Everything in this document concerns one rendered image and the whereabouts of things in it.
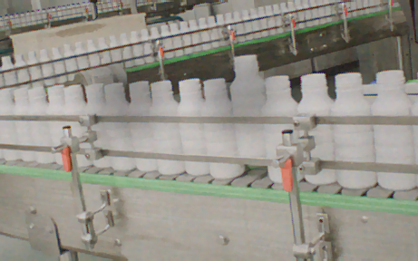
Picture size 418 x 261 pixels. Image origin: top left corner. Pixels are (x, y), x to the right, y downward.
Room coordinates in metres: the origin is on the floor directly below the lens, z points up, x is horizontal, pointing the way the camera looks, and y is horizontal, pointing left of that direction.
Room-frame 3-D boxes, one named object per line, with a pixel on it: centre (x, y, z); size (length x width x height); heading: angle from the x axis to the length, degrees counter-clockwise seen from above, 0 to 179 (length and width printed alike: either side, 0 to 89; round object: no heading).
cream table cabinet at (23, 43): (5.61, 0.53, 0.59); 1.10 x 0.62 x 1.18; 121
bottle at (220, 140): (1.01, -0.11, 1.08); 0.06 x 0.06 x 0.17
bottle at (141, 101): (1.13, 0.01, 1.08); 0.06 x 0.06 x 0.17
